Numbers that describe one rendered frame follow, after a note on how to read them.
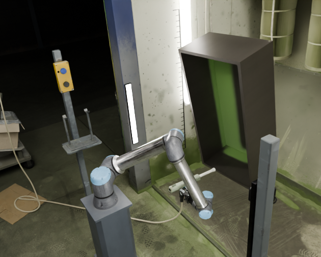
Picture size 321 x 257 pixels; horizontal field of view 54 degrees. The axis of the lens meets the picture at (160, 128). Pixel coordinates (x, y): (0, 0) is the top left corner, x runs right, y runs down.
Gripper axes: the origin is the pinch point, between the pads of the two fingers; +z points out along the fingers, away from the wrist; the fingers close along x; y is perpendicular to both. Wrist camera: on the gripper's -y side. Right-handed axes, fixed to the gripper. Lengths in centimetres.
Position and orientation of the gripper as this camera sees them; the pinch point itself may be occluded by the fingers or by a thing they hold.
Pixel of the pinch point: (181, 186)
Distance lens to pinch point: 279.3
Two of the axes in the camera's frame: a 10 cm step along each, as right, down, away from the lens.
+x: 8.3, -3.3, 4.4
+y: 0.5, 8.4, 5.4
